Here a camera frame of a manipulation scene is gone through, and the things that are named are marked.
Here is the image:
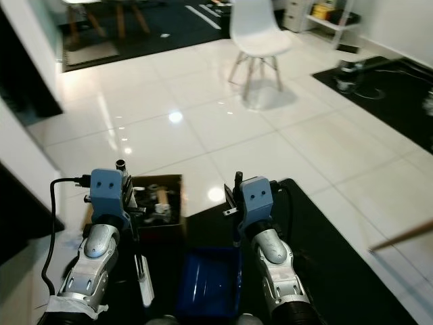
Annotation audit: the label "large black floor mat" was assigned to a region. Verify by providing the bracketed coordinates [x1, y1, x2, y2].
[34, 177, 420, 325]

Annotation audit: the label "brown cardboard box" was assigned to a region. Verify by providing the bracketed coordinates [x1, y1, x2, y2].
[87, 174, 187, 239]

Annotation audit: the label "blue plastic bin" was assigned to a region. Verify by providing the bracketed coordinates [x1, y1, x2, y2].
[175, 246, 246, 320]

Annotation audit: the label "white plastic strip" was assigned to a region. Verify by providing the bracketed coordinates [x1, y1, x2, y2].
[133, 256, 154, 309]

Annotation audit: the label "grey robot right leg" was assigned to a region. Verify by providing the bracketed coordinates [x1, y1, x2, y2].
[233, 314, 261, 325]

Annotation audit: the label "beige doormat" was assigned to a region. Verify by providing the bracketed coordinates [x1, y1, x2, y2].
[62, 41, 120, 73]

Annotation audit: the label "black rug with white lines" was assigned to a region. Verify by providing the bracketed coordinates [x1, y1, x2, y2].
[60, 0, 239, 73]

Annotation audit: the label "wooden table legs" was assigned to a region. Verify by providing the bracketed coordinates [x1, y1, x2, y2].
[64, 0, 151, 43]

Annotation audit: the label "black and silver stand base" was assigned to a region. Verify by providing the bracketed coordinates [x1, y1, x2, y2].
[334, 58, 374, 93]

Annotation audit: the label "white chair with wooden legs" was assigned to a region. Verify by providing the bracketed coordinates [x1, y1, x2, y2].
[226, 0, 296, 93]

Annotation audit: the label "white shelf unit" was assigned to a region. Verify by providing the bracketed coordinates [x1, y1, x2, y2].
[283, 0, 364, 49]

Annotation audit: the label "yellow container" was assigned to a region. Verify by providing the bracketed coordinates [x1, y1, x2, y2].
[311, 3, 337, 21]

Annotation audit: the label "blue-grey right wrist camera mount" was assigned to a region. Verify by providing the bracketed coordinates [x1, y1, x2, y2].
[238, 177, 275, 236]

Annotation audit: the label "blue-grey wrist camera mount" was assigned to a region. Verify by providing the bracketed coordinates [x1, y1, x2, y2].
[238, 177, 275, 236]
[89, 169, 131, 230]

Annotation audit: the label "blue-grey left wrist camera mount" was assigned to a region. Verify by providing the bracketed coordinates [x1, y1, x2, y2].
[89, 169, 131, 230]

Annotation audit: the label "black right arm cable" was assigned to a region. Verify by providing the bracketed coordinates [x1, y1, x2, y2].
[273, 181, 293, 239]

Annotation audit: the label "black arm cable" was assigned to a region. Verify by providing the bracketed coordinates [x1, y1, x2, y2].
[273, 181, 293, 239]
[41, 177, 93, 296]

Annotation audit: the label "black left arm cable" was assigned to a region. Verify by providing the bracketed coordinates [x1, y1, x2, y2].
[41, 177, 93, 296]

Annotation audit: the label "black mat with white cable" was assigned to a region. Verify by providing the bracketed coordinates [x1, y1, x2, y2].
[311, 56, 433, 155]

